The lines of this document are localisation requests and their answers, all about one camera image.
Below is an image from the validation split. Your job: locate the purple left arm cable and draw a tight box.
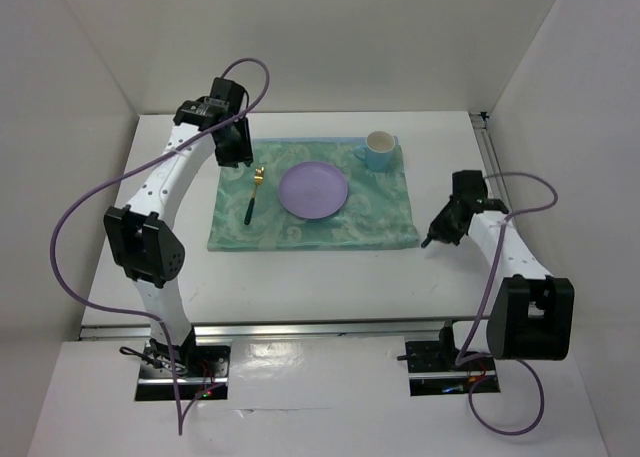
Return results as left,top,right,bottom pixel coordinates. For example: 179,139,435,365
49,58,272,437

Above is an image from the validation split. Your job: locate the teal patterned satin cloth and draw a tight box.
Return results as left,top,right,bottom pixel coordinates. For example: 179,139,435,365
206,135,420,253

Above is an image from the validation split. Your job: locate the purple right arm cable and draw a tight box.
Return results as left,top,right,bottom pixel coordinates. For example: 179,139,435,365
455,171,559,437

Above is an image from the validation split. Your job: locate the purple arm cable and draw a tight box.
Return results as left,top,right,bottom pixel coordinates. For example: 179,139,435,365
49,58,272,437
455,171,559,437

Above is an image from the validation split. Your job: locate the front aluminium rail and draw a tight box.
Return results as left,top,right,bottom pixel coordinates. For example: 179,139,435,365
78,317,473,341

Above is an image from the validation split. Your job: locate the aluminium rail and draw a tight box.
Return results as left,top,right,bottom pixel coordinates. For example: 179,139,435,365
468,112,511,207
78,317,473,341

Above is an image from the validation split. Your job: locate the blue cup white inside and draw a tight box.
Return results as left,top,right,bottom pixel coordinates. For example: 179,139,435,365
353,131,397,172

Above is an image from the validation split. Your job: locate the gold fork green handle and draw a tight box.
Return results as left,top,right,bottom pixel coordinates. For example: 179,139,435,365
244,167,265,226

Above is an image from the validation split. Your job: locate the gold knife green handle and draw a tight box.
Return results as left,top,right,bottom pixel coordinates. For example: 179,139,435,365
420,235,433,248

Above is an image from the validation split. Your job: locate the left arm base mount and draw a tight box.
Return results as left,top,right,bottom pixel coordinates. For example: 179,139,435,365
119,343,231,402

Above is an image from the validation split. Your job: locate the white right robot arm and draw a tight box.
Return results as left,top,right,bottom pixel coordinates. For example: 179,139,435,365
421,170,575,369

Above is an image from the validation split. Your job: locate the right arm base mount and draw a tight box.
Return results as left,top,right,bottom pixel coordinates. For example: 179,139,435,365
396,326,500,397

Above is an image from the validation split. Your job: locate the right side aluminium rail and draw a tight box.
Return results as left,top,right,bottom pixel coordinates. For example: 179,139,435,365
468,112,511,207

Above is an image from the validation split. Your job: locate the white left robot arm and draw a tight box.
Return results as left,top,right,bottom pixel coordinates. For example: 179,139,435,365
104,77,253,376

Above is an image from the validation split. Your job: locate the lilac round plastic plate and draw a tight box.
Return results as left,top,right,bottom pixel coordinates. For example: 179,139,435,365
278,161,349,220

